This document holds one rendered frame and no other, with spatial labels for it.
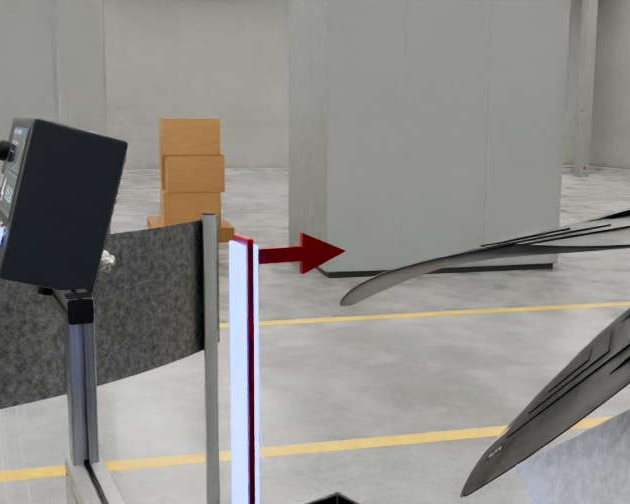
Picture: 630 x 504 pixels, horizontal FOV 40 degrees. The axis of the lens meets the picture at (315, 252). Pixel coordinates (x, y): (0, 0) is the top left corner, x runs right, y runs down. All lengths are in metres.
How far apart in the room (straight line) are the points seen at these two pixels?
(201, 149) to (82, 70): 3.95
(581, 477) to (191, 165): 7.95
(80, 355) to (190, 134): 7.50
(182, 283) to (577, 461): 1.96
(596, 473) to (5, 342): 1.75
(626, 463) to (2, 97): 5.97
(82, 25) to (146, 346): 2.56
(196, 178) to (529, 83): 3.34
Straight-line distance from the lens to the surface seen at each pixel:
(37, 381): 2.26
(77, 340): 1.00
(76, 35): 4.67
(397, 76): 6.71
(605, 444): 0.65
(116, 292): 2.33
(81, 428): 1.03
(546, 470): 0.65
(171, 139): 8.45
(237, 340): 0.48
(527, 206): 7.19
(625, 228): 0.60
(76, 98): 4.66
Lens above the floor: 1.26
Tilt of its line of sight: 9 degrees down
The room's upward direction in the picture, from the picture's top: straight up
